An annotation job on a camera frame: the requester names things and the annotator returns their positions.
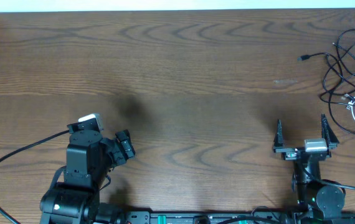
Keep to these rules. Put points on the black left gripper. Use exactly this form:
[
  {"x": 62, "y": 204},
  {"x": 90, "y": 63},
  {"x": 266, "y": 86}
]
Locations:
[{"x": 120, "y": 146}]

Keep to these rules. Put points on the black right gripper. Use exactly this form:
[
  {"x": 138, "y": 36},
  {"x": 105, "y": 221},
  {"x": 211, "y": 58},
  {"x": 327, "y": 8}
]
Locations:
[{"x": 289, "y": 154}]

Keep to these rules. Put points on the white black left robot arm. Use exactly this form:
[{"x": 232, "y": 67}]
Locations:
[{"x": 90, "y": 157}]

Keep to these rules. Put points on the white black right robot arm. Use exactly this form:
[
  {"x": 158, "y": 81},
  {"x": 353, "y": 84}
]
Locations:
[{"x": 319, "y": 200}]

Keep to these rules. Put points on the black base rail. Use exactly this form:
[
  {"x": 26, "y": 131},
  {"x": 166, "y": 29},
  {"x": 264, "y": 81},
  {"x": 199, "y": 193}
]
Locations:
[{"x": 259, "y": 215}]

